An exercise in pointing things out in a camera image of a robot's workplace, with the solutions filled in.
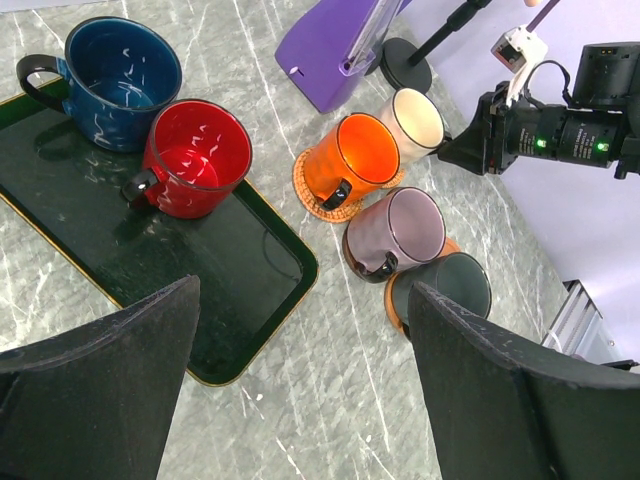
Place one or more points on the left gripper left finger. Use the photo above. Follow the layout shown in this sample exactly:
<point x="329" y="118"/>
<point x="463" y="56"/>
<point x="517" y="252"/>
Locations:
<point x="97" y="401"/>

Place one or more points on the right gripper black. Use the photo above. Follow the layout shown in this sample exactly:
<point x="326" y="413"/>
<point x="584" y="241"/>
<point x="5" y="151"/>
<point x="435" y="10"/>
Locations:
<point x="501" y="134"/>

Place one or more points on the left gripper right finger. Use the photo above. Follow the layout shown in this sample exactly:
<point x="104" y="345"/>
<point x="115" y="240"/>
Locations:
<point x="503" y="407"/>

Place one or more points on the cream mug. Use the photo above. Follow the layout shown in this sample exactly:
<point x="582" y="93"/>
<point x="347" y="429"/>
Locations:
<point x="414" y="122"/>

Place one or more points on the lilac mug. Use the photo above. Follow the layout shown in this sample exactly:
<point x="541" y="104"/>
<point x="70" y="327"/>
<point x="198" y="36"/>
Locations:
<point x="401" y="231"/>

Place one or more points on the dark wood coaster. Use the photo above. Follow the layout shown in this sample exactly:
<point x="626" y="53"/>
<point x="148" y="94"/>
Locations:
<point x="450" y="247"/>

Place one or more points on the orange mug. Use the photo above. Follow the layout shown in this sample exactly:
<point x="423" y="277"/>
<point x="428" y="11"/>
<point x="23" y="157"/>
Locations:
<point x="359" y="130"/>

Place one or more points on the dark green mug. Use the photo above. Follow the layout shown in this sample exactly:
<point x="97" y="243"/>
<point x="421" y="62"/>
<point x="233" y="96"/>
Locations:
<point x="458" y="276"/>

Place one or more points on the light wood coaster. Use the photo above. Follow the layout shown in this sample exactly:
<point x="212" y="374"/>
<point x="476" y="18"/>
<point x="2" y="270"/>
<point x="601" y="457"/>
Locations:
<point x="390" y="310"/>

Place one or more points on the woven rattan coaster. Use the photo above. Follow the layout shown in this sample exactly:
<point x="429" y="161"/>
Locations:
<point x="310" y="200"/>

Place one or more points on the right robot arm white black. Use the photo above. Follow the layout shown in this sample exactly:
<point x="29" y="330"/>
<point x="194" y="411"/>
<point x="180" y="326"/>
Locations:
<point x="597" y="125"/>

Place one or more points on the purple metronome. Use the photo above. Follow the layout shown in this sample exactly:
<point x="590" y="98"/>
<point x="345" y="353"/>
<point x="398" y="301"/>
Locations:
<point x="328" y="50"/>

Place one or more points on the black serving tray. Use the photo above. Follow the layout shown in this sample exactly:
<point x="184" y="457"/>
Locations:
<point x="253" y="268"/>

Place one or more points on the red mug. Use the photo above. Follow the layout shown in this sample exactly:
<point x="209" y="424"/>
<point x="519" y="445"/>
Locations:
<point x="196" y="154"/>

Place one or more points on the blue mug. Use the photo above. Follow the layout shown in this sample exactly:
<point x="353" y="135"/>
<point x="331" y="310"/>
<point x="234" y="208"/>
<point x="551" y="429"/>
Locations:
<point x="116" y="75"/>

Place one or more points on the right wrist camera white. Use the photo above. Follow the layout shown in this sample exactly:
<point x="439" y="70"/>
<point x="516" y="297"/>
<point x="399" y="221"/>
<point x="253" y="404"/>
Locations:
<point x="519" y="51"/>

